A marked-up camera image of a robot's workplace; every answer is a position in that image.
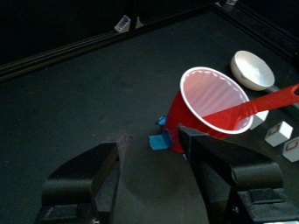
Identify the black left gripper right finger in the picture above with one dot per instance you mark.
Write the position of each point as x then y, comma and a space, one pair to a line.
249, 186

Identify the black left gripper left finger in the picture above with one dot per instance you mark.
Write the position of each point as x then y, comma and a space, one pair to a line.
70, 180

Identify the white toy sushi piece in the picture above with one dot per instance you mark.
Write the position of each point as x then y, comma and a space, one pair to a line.
278, 134
260, 119
292, 150

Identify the red plastic cup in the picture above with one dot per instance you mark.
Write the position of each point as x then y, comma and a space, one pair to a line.
183, 116

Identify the blue cup holder bracket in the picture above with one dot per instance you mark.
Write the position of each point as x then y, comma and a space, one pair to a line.
162, 120
159, 142

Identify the black frame rail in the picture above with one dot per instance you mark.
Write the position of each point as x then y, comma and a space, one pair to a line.
265, 32
58, 55

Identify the pale pole foot bracket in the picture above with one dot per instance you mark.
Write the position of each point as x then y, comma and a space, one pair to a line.
123, 24
139, 24

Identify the vertical metal frame pole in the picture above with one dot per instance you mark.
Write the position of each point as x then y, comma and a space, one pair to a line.
134, 10

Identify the pale corner bracket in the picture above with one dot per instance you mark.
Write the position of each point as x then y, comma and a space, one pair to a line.
231, 2

